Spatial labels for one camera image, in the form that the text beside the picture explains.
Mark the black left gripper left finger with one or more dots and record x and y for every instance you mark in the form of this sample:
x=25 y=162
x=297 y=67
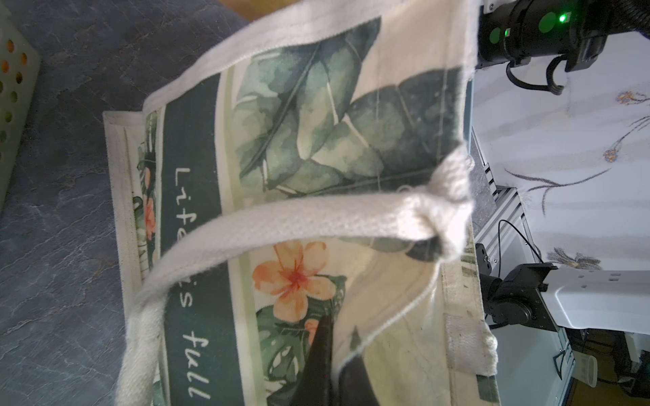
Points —
x=315 y=387

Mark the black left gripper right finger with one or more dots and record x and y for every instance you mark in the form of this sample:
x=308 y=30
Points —
x=355 y=388

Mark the cream canvas grocery bag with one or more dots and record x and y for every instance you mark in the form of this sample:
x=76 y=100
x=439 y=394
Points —
x=313 y=164

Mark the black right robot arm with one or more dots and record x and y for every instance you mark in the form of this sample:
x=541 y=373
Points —
x=561 y=113

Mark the pale green perforated fruit basket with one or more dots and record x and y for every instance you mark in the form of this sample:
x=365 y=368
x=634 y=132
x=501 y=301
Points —
x=20 y=65

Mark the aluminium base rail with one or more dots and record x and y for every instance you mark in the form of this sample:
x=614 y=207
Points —
x=534 y=365

